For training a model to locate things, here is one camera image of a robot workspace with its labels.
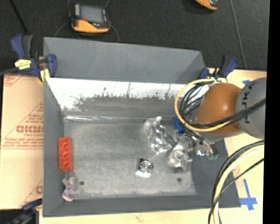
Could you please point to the small blue block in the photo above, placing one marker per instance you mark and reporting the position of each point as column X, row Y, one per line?
column 176, row 125

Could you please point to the crumpled clear plastic bottle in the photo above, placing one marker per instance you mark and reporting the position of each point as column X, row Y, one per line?
column 158, row 137

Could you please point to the small black and silver disc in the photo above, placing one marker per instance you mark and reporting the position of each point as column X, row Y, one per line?
column 145, row 166

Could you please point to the grey metal bin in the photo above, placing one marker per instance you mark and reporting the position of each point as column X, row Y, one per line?
column 111, row 145

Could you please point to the orange-red flat block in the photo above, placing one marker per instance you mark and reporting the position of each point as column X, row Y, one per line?
column 65, row 155

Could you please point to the pale purple crumpled packet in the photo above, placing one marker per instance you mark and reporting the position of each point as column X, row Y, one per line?
column 69, row 189

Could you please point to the brown cardboard board red print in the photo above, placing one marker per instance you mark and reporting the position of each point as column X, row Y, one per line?
column 19, row 151

